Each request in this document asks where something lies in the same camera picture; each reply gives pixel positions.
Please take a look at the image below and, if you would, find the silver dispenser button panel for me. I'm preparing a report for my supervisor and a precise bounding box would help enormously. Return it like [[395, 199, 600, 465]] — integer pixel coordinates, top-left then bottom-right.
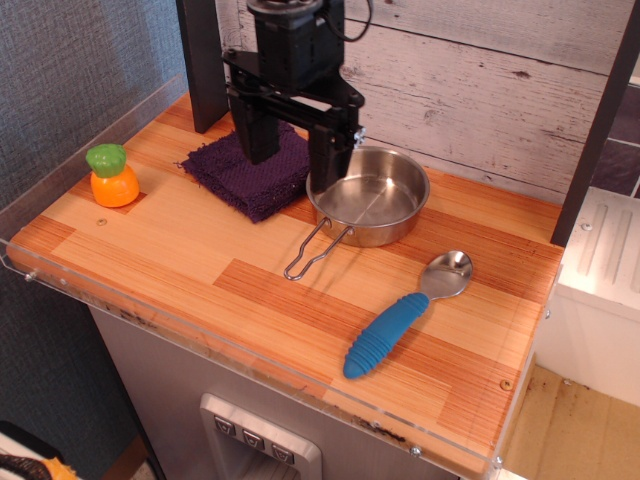
[[200, 393, 323, 479]]

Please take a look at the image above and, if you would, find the dark right upright post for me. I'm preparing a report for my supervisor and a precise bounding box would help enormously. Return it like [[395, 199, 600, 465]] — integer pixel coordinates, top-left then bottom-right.
[[550, 1, 639, 247]]

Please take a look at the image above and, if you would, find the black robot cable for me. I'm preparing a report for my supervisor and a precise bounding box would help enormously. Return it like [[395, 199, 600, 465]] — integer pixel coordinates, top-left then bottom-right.
[[319, 0, 375, 43]]

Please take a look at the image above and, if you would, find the purple knitted cloth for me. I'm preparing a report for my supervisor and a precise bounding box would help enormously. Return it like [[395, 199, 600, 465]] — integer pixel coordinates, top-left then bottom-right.
[[181, 122, 310, 223]]

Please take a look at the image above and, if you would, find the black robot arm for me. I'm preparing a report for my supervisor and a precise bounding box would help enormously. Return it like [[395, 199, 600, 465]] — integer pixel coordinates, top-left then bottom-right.
[[223, 1, 365, 194]]

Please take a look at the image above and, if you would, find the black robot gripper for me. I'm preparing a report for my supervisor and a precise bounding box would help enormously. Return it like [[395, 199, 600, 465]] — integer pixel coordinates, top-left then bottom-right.
[[223, 12, 365, 194]]

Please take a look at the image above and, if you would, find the orange toy carrot green top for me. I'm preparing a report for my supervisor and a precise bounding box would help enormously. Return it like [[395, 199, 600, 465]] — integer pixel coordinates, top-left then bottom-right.
[[85, 144, 140, 208]]

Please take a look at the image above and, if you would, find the stainless steel pan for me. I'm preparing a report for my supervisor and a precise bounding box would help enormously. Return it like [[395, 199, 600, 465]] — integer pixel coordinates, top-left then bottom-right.
[[283, 146, 431, 281]]

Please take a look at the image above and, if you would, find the grey toy fridge cabinet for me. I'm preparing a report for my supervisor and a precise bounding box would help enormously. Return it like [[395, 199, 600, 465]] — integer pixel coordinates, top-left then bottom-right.
[[91, 308, 453, 479]]

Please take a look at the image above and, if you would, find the dark upright post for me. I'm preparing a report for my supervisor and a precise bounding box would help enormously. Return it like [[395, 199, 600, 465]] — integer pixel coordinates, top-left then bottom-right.
[[176, 0, 229, 133], [550, 1, 639, 247]]

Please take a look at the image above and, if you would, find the blue handled metal spoon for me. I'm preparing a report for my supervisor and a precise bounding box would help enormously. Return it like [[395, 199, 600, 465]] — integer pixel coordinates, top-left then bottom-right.
[[343, 250, 473, 380]]

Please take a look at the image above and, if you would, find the yellow cloth bottom left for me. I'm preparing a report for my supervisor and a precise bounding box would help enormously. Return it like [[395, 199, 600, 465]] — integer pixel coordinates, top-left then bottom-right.
[[32, 458, 79, 480]]

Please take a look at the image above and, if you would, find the white cabinet at right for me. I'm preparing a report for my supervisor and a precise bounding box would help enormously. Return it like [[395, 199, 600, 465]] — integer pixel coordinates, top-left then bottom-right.
[[534, 188, 639, 405]]

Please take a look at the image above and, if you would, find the dark left upright post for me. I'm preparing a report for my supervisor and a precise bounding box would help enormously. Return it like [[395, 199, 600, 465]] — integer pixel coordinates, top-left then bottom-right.
[[176, 0, 229, 133]]

